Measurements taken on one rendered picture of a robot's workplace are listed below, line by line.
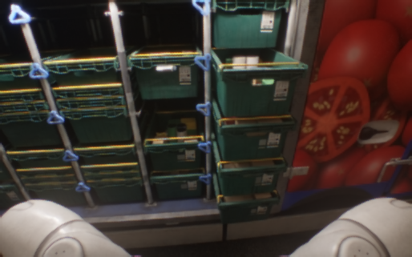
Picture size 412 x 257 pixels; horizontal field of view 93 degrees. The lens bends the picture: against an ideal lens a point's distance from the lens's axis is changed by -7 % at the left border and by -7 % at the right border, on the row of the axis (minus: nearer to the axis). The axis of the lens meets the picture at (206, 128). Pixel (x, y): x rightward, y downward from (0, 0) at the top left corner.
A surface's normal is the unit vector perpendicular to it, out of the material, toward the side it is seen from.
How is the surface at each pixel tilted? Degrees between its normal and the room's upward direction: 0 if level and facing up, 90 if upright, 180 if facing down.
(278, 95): 97
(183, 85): 94
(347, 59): 90
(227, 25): 97
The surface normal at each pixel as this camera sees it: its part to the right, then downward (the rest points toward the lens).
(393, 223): 0.06, -0.80
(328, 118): 0.09, 0.47
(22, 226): -0.17, -0.72
